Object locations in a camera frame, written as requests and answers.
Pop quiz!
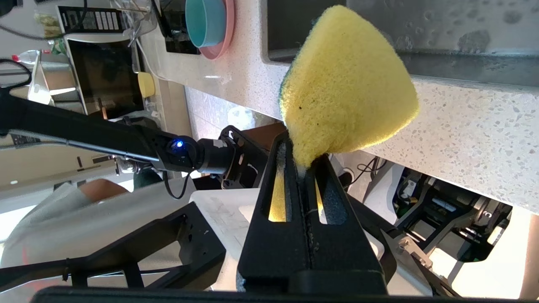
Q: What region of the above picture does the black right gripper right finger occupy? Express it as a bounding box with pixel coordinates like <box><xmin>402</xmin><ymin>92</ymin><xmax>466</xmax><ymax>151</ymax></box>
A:
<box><xmin>302</xmin><ymin>154</ymin><xmax>388</xmax><ymax>295</ymax></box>

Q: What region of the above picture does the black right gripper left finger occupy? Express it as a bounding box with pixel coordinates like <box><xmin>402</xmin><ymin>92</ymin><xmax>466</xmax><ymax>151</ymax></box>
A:
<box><xmin>238</xmin><ymin>130</ymin><xmax>313</xmax><ymax>294</ymax></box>

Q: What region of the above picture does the yellow green sponge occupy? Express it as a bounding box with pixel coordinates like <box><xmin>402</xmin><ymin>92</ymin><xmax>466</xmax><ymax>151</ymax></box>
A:
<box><xmin>269</xmin><ymin>5</ymin><xmax>420</xmax><ymax>223</ymax></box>

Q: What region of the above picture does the teal bowl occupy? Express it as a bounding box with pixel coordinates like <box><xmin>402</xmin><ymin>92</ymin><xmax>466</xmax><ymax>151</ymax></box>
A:
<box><xmin>185</xmin><ymin>0</ymin><xmax>228</xmax><ymax>48</ymax></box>

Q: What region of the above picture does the white black robot base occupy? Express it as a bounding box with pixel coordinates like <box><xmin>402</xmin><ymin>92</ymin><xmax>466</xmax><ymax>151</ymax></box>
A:
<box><xmin>189</xmin><ymin>160</ymin><xmax>539</xmax><ymax>300</ymax></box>

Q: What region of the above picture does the stainless steel sink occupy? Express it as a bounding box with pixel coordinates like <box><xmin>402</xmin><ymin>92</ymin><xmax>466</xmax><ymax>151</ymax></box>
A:
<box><xmin>261</xmin><ymin>0</ymin><xmax>539</xmax><ymax>87</ymax></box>

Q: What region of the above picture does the brown cardboard box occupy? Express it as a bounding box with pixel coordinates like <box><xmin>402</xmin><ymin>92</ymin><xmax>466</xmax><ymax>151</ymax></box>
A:
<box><xmin>242</xmin><ymin>122</ymin><xmax>287</xmax><ymax>152</ymax></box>

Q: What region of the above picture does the person in white shirt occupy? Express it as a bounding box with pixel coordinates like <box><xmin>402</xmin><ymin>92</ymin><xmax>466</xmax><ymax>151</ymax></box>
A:
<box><xmin>0</xmin><ymin>179</ymin><xmax>198</xmax><ymax>270</ymax></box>

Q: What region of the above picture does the small yellow object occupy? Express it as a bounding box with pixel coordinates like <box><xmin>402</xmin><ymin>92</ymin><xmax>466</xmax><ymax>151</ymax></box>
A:
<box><xmin>138</xmin><ymin>72</ymin><xmax>155</xmax><ymax>98</ymax></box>

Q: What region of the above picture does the pink plate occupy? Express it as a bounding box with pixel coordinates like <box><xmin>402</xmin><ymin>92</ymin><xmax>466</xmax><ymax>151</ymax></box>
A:
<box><xmin>198</xmin><ymin>0</ymin><xmax>235</xmax><ymax>60</ymax></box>

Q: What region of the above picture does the black induction cooktop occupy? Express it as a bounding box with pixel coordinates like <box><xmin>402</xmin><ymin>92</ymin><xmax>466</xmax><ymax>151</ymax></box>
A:
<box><xmin>158</xmin><ymin>4</ymin><xmax>200</xmax><ymax>55</ymax></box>

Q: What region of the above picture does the black glass door oven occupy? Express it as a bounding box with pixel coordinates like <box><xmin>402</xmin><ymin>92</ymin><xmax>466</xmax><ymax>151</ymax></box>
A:
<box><xmin>57</xmin><ymin>5</ymin><xmax>146</xmax><ymax>118</ymax></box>

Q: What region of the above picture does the clear bottle red cap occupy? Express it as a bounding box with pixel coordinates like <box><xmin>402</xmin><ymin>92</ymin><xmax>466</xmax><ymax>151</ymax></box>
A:
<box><xmin>12</xmin><ymin>50</ymin><xmax>53</xmax><ymax>62</ymax></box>

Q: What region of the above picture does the black metal torso frame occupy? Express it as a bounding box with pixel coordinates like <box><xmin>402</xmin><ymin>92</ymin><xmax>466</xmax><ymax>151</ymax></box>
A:
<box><xmin>0</xmin><ymin>202</ymin><xmax>227</xmax><ymax>292</ymax></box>

